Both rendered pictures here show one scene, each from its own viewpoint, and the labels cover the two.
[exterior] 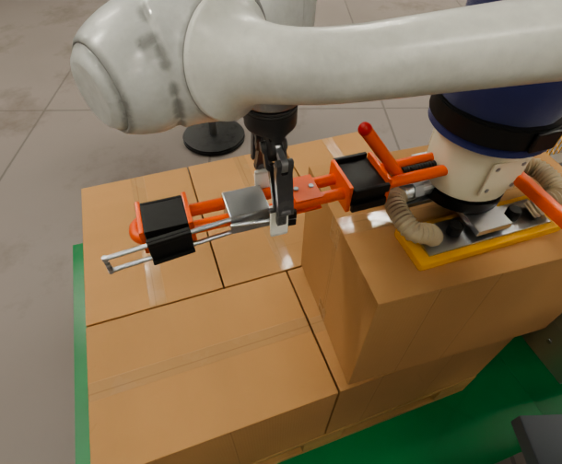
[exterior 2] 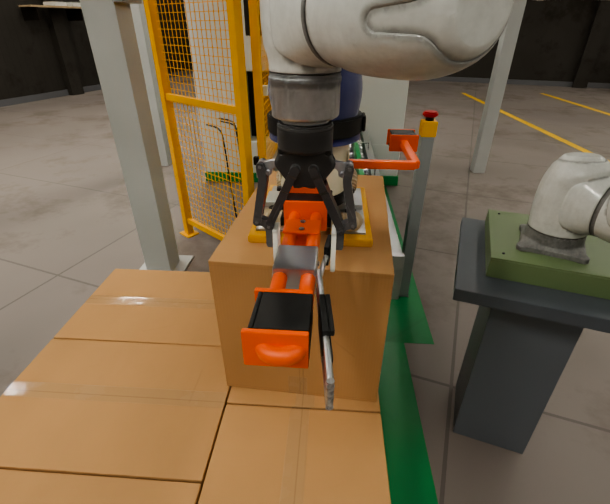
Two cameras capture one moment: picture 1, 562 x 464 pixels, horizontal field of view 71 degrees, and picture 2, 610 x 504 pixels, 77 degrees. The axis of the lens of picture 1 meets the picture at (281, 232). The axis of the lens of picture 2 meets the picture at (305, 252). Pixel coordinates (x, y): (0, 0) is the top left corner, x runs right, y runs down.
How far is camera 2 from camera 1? 0.59 m
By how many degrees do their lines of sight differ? 52
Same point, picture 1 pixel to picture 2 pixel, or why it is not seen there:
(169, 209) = (279, 303)
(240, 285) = (213, 459)
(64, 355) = not seen: outside the picture
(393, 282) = (376, 260)
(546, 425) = (463, 281)
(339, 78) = not seen: outside the picture
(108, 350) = not seen: outside the picture
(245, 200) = (296, 256)
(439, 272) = (376, 240)
